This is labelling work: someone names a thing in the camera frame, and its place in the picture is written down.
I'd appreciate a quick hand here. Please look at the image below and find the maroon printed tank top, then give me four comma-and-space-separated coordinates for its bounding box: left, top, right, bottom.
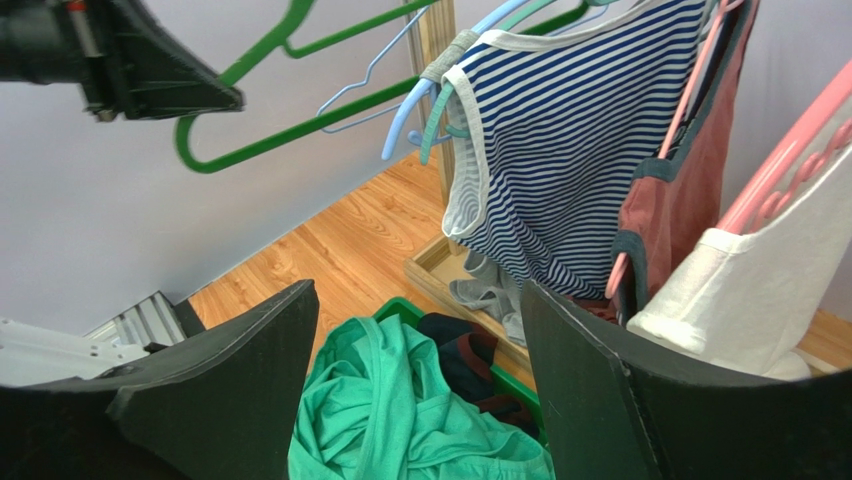
579, 1, 759, 324

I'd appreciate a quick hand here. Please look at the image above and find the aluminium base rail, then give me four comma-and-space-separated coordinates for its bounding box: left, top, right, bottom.
85, 292, 206, 346

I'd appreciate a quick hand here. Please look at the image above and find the teal plastic hanger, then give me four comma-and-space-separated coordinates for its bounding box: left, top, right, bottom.
419, 0, 620, 166

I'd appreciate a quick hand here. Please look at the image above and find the thin pink wire hanger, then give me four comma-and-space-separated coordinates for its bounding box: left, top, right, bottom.
605, 0, 743, 300

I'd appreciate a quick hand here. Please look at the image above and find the white tank top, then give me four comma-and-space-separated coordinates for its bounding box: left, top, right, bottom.
626, 150, 851, 381

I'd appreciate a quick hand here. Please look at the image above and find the green plastic tray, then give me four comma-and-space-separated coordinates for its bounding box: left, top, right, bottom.
373, 297, 547, 445

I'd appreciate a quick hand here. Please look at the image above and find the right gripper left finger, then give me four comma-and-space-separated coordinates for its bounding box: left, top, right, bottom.
1, 280, 319, 479

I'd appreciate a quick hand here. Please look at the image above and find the navy maroon tank top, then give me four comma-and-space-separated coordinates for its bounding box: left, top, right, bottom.
417, 313, 540, 439

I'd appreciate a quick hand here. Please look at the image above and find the light blue plastic hanger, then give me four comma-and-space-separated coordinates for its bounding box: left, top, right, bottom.
381, 0, 527, 161

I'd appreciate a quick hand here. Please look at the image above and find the thin blue wire hanger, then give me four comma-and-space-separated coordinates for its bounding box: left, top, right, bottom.
316, 5, 430, 134

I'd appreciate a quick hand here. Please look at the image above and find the wooden clothes rack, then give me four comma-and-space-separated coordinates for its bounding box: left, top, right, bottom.
402, 0, 852, 394

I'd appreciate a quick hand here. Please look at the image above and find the blue striped tank top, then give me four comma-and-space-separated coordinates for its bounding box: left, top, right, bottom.
442, 1, 711, 300

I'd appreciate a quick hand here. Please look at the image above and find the green velvet hanger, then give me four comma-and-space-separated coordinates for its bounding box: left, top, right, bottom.
174, 0, 600, 176

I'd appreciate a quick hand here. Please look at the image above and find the grey tank top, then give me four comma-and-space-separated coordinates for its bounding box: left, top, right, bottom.
419, 29, 534, 347

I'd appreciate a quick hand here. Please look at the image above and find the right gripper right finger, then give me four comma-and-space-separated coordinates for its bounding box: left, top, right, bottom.
521, 281, 851, 479

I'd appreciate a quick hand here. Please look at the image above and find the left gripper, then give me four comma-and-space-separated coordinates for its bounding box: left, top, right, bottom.
1, 1, 244, 122

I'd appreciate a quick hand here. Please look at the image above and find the green tank top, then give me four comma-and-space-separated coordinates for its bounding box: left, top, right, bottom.
288, 316, 555, 479

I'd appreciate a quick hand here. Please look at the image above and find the pink plastic hanger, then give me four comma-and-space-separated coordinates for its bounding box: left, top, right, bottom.
717, 63, 851, 234

